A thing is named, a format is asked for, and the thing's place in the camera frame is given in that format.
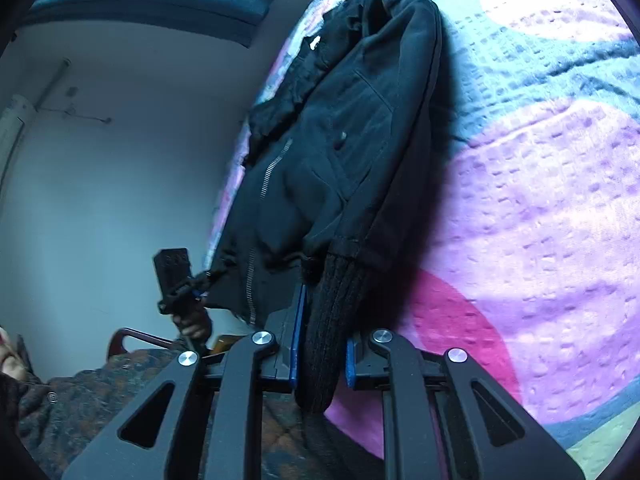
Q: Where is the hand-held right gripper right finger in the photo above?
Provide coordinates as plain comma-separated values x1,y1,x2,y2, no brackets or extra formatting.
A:
345,329,586,480

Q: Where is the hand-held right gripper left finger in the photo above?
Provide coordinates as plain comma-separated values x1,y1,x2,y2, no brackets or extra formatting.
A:
62,282,308,480

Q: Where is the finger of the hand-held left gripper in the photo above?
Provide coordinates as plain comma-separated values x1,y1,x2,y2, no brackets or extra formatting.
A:
189,270,225,303

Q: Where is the black zip jacket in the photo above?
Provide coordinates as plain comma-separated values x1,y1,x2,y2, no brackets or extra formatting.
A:
202,0,451,413

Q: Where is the person's left hand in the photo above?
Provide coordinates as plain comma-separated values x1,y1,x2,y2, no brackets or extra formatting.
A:
172,305,213,346

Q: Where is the brown wooden chair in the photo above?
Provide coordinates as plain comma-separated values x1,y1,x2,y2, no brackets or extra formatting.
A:
106,327,181,361

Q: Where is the person's patterned dark clothing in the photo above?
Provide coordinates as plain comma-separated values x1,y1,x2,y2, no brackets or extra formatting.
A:
0,345,386,480

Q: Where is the floral bedspread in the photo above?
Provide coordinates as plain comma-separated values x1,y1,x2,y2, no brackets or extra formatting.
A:
205,0,640,466

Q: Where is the teal curtain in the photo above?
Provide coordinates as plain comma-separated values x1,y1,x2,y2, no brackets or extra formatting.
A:
22,0,277,50

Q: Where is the thin wall cable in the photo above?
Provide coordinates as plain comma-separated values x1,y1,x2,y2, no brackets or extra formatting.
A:
34,105,113,125

